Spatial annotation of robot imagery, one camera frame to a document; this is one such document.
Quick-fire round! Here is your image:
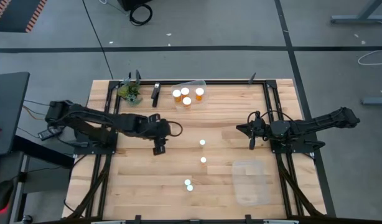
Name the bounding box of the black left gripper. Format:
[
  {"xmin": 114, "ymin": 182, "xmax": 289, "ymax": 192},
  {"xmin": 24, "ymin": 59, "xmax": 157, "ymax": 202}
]
[{"xmin": 147, "ymin": 114, "xmax": 172, "ymax": 156}]

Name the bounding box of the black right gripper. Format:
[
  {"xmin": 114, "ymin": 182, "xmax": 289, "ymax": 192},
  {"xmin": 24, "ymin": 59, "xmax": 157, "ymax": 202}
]
[{"xmin": 236, "ymin": 112, "xmax": 272, "ymax": 150}]

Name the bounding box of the black stapler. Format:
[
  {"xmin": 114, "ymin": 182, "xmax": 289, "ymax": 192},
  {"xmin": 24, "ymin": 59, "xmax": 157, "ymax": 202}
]
[{"xmin": 151, "ymin": 82, "xmax": 161, "ymax": 108}]

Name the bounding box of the green succulent plant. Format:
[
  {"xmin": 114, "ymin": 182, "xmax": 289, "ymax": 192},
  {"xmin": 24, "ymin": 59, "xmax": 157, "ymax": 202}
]
[{"xmin": 117, "ymin": 77, "xmax": 144, "ymax": 106}]

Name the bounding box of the black power brick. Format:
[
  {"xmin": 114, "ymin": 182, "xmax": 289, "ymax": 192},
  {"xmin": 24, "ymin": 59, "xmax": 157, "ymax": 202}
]
[{"xmin": 37, "ymin": 126, "xmax": 63, "ymax": 140}]

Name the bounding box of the grey table leg base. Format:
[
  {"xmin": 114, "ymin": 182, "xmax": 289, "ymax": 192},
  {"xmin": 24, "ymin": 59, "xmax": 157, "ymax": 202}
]
[
  {"xmin": 361, "ymin": 97, "xmax": 382, "ymax": 106},
  {"xmin": 330, "ymin": 0, "xmax": 382, "ymax": 25}
]

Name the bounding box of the black box on floor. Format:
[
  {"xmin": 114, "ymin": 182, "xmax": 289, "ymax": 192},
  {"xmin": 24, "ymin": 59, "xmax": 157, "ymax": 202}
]
[{"xmin": 118, "ymin": 0, "xmax": 153, "ymax": 12}]

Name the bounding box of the dark grey desk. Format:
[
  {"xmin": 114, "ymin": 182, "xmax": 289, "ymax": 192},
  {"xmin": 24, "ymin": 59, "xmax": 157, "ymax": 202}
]
[{"xmin": 0, "ymin": 72, "xmax": 30, "ymax": 156}]

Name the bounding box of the black computer mouse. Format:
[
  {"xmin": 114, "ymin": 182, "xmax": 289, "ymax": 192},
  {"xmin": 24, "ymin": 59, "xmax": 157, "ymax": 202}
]
[{"xmin": 0, "ymin": 180, "xmax": 14, "ymax": 213}]

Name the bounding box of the dark mat with striped edge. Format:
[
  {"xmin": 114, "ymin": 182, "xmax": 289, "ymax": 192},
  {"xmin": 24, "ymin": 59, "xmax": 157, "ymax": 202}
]
[{"xmin": 0, "ymin": 0, "xmax": 49, "ymax": 34}]

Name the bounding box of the black aluminium table frame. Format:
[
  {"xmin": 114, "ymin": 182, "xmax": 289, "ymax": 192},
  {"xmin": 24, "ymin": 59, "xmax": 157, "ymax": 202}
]
[{"xmin": 63, "ymin": 70, "xmax": 328, "ymax": 224}]

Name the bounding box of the coiled black cable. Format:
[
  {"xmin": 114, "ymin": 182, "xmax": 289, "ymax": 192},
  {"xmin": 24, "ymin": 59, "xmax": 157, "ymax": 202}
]
[{"xmin": 129, "ymin": 3, "xmax": 154, "ymax": 27}]

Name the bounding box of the white floor cable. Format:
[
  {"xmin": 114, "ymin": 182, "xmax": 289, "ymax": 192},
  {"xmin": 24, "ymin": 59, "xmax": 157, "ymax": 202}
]
[{"xmin": 357, "ymin": 49, "xmax": 382, "ymax": 67}]

